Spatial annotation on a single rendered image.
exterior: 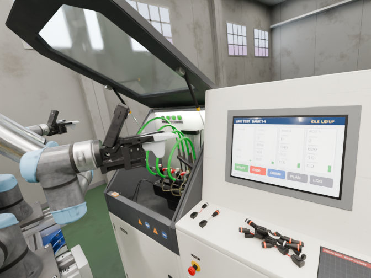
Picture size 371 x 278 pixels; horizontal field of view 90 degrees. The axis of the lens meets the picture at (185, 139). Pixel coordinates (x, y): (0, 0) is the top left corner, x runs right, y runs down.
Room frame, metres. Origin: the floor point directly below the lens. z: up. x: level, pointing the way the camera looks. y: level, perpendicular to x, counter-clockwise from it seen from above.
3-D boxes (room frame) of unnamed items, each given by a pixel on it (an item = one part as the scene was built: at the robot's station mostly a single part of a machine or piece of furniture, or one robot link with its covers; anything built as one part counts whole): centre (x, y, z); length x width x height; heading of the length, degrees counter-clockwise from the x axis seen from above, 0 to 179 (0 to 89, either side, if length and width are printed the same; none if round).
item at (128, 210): (0.98, 0.35, 0.87); 0.62 x 0.04 x 0.16; 48
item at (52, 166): (0.43, 0.32, 1.43); 0.11 x 0.08 x 0.09; 105
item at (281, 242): (0.56, -0.26, 1.01); 0.23 x 0.11 x 0.06; 48
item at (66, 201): (0.45, 0.33, 1.34); 0.11 x 0.08 x 0.11; 15
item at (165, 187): (1.08, 0.10, 0.91); 0.34 x 0.10 x 0.15; 48
